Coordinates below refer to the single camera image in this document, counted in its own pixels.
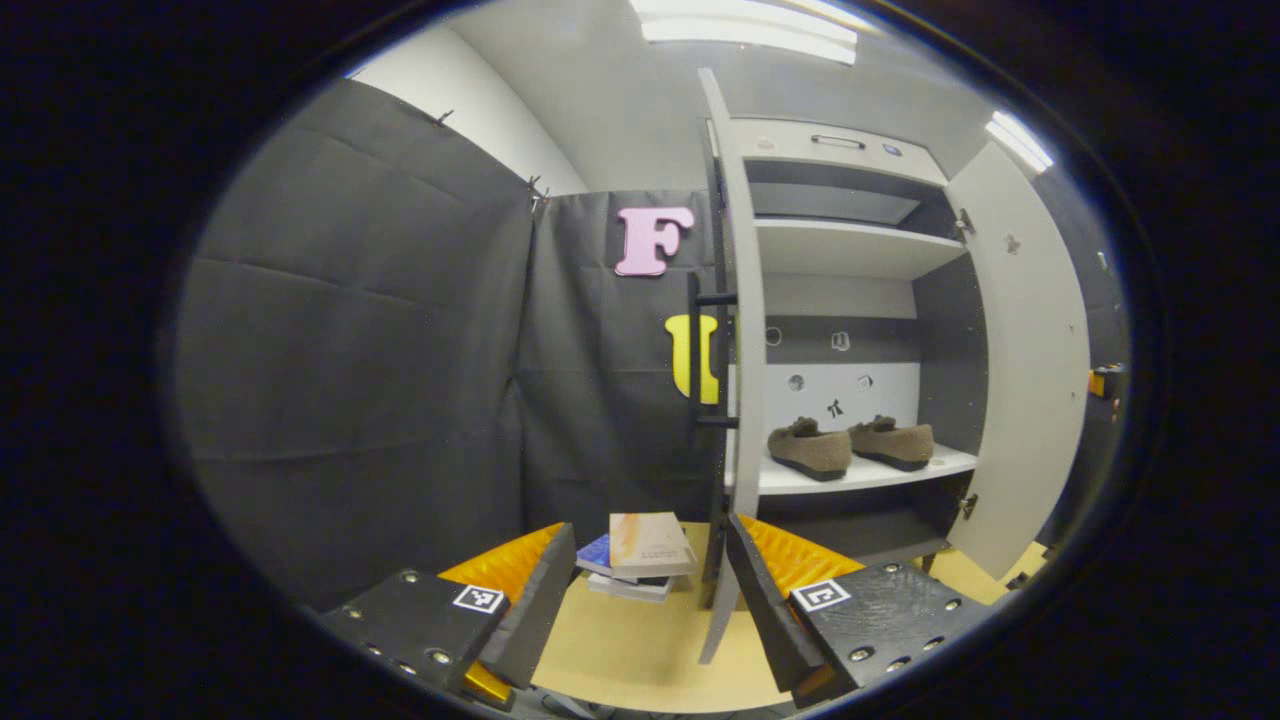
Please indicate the black backdrop cloth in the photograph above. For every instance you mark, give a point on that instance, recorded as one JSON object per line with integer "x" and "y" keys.
{"x": 1108, "y": 320}
{"x": 350, "y": 350}

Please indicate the small ceiling light panel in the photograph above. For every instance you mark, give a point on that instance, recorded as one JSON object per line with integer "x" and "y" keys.
{"x": 1020, "y": 140}

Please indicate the large ceiling light panel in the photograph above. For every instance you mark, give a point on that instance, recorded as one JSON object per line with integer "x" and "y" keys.
{"x": 745, "y": 30}

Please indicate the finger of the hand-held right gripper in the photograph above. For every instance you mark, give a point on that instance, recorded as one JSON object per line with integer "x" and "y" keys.
{"x": 1098, "y": 383}

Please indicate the brown fuzzy shoe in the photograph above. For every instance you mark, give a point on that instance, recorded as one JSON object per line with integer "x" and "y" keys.
{"x": 810, "y": 455}
{"x": 895, "y": 445}

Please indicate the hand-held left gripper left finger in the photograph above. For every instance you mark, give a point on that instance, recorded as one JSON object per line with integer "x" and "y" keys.
{"x": 540, "y": 610}

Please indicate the beige cover book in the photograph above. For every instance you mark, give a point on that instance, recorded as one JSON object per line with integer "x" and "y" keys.
{"x": 650, "y": 545}

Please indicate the blue cover book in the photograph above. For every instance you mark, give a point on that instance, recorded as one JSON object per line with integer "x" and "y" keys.
{"x": 597, "y": 555}

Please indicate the grey shoe cabinet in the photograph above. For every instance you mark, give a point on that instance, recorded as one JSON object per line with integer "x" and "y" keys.
{"x": 850, "y": 245}

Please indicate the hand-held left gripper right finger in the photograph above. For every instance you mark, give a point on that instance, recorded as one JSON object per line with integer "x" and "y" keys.
{"x": 765, "y": 610}

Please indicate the grey shoe cabinet door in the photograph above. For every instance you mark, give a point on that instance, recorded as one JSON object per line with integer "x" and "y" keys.
{"x": 1030, "y": 380}
{"x": 745, "y": 300}

